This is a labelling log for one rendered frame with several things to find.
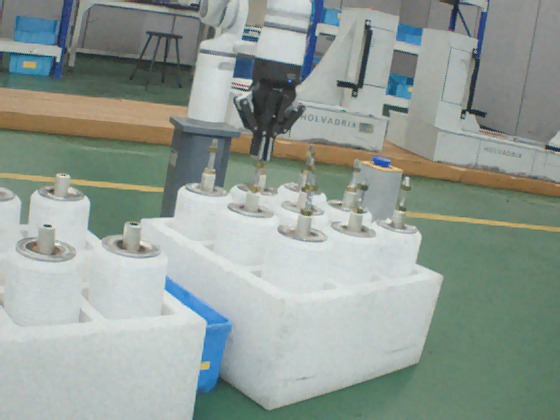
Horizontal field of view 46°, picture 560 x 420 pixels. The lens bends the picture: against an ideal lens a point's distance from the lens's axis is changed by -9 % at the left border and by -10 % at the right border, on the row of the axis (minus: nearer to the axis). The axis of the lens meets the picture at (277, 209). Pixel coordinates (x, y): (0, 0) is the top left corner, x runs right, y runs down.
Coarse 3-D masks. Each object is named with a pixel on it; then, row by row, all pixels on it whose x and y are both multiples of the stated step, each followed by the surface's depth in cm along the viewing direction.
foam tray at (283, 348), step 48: (192, 288) 114; (240, 288) 105; (336, 288) 107; (384, 288) 112; (432, 288) 123; (240, 336) 105; (288, 336) 99; (336, 336) 107; (384, 336) 117; (240, 384) 106; (288, 384) 103; (336, 384) 111
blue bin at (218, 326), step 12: (168, 276) 116; (168, 288) 115; (180, 288) 112; (180, 300) 112; (192, 300) 110; (204, 312) 107; (216, 312) 105; (216, 324) 101; (228, 324) 102; (216, 336) 101; (204, 348) 101; (216, 348) 102; (204, 360) 101; (216, 360) 103; (204, 372) 102; (216, 372) 104; (204, 384) 103
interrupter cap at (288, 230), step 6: (282, 228) 107; (288, 228) 107; (294, 228) 108; (312, 228) 109; (282, 234) 104; (288, 234) 103; (294, 234) 105; (312, 234) 107; (318, 234) 107; (324, 234) 107; (300, 240) 103; (306, 240) 103; (312, 240) 103; (318, 240) 104; (324, 240) 105
